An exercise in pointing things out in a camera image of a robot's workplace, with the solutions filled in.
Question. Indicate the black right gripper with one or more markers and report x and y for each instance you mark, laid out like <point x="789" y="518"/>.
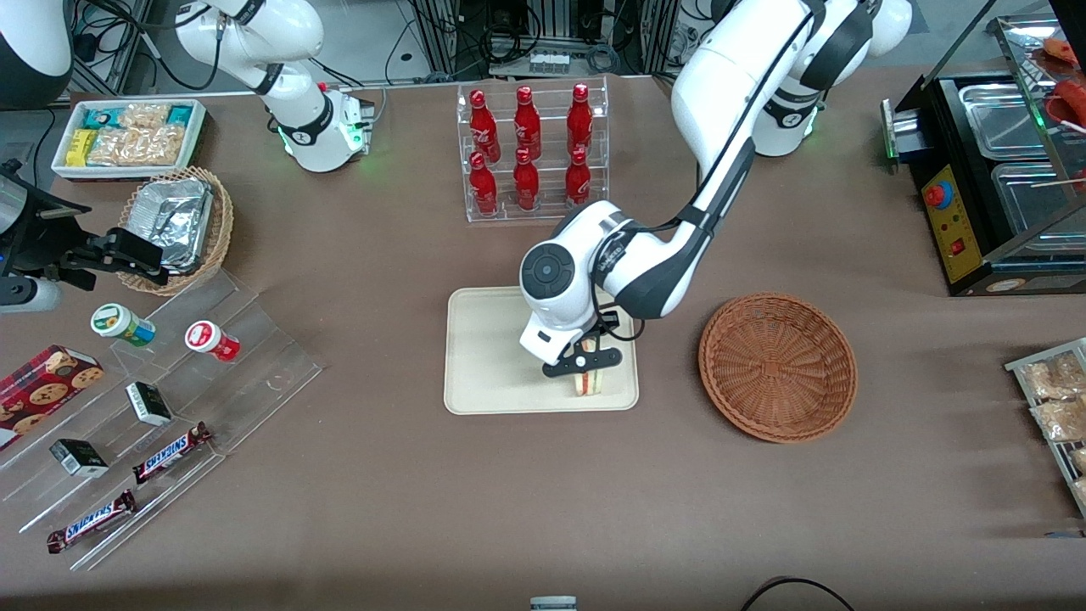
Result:
<point x="44" y="238"/>

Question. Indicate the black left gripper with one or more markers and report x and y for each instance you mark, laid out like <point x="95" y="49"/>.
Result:
<point x="608" y="324"/>

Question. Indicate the triangular sandwich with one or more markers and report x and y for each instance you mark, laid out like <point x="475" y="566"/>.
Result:
<point x="603" y="384"/>

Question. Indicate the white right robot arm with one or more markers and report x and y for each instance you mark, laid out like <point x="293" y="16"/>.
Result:
<point x="314" y="136"/>

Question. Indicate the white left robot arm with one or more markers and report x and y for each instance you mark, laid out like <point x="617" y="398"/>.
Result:
<point x="721" y="85"/>

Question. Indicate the small tan wicker basket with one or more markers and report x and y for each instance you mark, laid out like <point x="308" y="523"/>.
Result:
<point x="222" y="229"/>

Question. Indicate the cream plastic tray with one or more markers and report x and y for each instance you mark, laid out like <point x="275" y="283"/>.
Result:
<point x="484" y="356"/>

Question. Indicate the large brown wicker basket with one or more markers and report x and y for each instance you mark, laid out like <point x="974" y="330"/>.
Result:
<point x="776" y="369"/>

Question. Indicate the tray of wrapped pastries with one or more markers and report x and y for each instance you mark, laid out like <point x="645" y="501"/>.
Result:
<point x="1022" y="367"/>

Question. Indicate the green lid cup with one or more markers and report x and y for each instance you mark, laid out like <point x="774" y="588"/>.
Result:
<point x="114" y="321"/>

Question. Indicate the silver foil containers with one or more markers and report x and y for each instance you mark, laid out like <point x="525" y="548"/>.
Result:
<point x="174" y="216"/>

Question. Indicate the white plastic snack bin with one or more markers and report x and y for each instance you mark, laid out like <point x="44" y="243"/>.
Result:
<point x="64" y="170"/>

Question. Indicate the clear bag of crackers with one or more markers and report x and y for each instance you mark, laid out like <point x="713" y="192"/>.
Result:
<point x="144" y="115"/>
<point x="136" y="147"/>

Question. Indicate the yellow snack packet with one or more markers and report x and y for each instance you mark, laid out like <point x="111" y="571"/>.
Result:
<point x="81" y="147"/>

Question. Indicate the red lid cup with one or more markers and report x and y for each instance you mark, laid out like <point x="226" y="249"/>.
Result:
<point x="205" y="338"/>

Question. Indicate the teal snack packet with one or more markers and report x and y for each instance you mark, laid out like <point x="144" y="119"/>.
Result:
<point x="180" y="114"/>
<point x="97" y="117"/>

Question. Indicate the small black box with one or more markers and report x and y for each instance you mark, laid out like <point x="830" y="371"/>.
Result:
<point x="78" y="458"/>
<point x="149" y="404"/>

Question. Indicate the red cookie box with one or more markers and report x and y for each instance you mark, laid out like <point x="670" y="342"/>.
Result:
<point x="42" y="390"/>

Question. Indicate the clear acrylic stepped shelf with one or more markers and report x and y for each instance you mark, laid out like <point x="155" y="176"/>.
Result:
<point x="254" y="356"/>

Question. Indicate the clear acrylic bottle rack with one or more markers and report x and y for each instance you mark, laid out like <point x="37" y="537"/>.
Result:
<point x="534" y="216"/>

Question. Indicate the red soda bottle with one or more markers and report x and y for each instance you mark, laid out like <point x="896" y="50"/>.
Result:
<point x="526" y="182"/>
<point x="484" y="187"/>
<point x="527" y="123"/>
<point x="579" y="119"/>
<point x="578" y="180"/>
<point x="483" y="127"/>

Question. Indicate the snickers chocolate bar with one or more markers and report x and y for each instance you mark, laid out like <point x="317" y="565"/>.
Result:
<point x="170" y="454"/>
<point x="92" y="521"/>

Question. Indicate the grey device edge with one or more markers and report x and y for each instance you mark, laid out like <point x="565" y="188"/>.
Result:
<point x="553" y="604"/>

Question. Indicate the white power strip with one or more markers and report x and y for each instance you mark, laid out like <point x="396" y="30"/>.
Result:
<point x="550" y="62"/>

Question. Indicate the black food warmer cabinet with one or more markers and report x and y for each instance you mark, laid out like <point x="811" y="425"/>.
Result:
<point x="959" y="246"/>

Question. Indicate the clear bag of pastry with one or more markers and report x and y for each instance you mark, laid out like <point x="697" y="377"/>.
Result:
<point x="1065" y="420"/>
<point x="1056" y="378"/>

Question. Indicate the steel warmer pan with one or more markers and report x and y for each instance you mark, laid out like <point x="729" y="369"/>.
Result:
<point x="1001" y="119"/>
<point x="1031" y="199"/>

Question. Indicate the red food pieces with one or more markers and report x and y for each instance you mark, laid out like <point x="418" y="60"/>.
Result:
<point x="1073" y="98"/>

